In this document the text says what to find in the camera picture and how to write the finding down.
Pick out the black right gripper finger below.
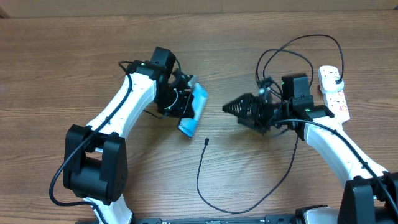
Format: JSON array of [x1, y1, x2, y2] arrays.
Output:
[[222, 93, 259, 113], [232, 112, 264, 131]]

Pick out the blue Galaxy smartphone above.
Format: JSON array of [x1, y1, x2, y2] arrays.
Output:
[[178, 83, 208, 138]]

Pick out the black charger cable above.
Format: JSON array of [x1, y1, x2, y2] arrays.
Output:
[[195, 34, 345, 215]]

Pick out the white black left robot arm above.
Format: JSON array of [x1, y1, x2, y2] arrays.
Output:
[[49, 47, 208, 223]]

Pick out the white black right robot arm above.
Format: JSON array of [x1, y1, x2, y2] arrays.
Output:
[[222, 73, 397, 223]]

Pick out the white charger plug adapter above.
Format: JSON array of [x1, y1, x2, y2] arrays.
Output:
[[320, 76, 345, 94]]

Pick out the white power strip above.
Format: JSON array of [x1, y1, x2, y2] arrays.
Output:
[[318, 65, 350, 123]]

